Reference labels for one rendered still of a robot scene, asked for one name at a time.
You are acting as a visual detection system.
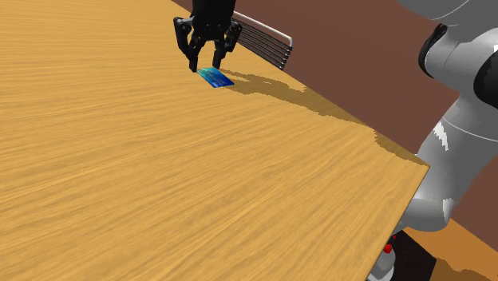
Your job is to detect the black wire-back chair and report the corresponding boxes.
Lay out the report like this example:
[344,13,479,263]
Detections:
[231,10,294,71]

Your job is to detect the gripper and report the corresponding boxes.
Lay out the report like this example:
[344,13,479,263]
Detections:
[173,0,243,73]

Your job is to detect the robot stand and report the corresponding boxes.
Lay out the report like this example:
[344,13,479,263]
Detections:
[389,229,438,281]

